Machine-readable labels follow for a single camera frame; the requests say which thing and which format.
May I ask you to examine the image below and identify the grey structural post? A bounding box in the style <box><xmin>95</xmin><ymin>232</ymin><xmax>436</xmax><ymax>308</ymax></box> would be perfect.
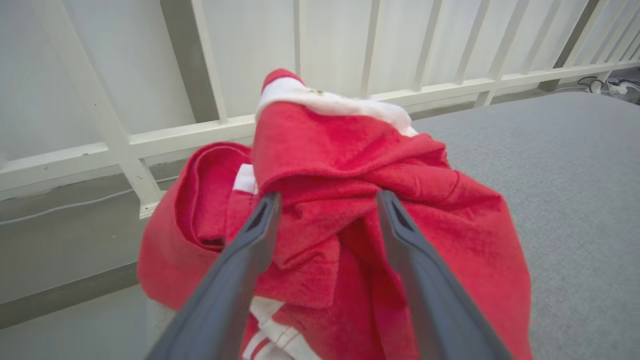
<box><xmin>160</xmin><ymin>0</ymin><xmax>222</xmax><ymax>124</ymax></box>
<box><xmin>537</xmin><ymin>0</ymin><xmax>602</xmax><ymax>92</ymax></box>

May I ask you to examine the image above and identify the black looped floor cable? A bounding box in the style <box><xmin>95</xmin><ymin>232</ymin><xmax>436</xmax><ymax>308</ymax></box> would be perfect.
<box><xmin>577</xmin><ymin>76</ymin><xmax>610</xmax><ymax>94</ymax></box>

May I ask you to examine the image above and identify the white power strip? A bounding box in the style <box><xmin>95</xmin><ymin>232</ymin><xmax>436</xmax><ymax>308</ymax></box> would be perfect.
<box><xmin>606</xmin><ymin>80</ymin><xmax>640</xmax><ymax>97</ymax></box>

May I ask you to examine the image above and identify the red garment with white stripes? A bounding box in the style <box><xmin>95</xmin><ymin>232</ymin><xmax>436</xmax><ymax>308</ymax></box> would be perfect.
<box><xmin>137</xmin><ymin>68</ymin><xmax>533</xmax><ymax>360</ymax></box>

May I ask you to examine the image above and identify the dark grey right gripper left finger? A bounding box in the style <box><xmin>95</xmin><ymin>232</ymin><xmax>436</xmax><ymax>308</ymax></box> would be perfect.
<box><xmin>146</xmin><ymin>192</ymin><xmax>283</xmax><ymax>360</ymax></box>

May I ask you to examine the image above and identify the white floor cable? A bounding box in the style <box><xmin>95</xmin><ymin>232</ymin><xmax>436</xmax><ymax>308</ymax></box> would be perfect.
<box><xmin>0</xmin><ymin>175</ymin><xmax>181</xmax><ymax>226</ymax></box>

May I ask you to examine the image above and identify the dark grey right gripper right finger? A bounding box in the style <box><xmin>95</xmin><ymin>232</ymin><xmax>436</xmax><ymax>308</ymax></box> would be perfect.
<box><xmin>376</xmin><ymin>189</ymin><xmax>513</xmax><ymax>360</ymax></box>

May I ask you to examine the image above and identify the white metal railing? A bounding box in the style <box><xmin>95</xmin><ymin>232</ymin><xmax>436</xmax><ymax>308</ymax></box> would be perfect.
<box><xmin>0</xmin><ymin>0</ymin><xmax>640</xmax><ymax>220</ymax></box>

